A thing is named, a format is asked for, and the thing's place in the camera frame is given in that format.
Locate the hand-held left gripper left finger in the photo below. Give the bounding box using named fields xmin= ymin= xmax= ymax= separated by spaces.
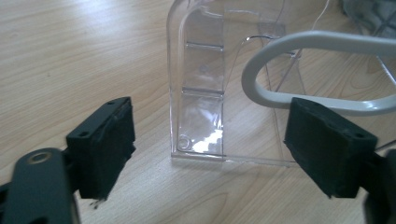
xmin=65 ymin=96 xmax=137 ymax=201

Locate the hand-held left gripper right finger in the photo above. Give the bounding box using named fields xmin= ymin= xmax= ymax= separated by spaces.
xmin=283 ymin=96 xmax=379 ymax=199

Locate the clear plastic organizer box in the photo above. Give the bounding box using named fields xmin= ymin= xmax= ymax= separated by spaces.
xmin=166 ymin=0 xmax=396 ymax=167

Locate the grey cloth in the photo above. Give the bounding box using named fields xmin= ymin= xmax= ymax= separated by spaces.
xmin=340 ymin=0 xmax=396 ymax=40

